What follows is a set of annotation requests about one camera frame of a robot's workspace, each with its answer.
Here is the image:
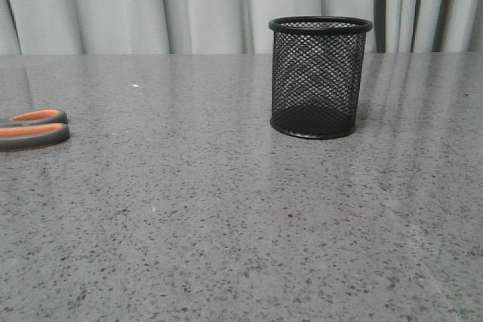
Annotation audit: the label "grey orange handled scissors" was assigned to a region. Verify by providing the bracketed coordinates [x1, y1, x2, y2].
[1, 109, 70, 152]

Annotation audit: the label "black mesh pen cup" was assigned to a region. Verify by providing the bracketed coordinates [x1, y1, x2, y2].
[269, 16, 373, 140]

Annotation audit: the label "white pleated curtain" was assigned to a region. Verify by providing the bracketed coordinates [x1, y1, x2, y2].
[1, 0, 482, 55]

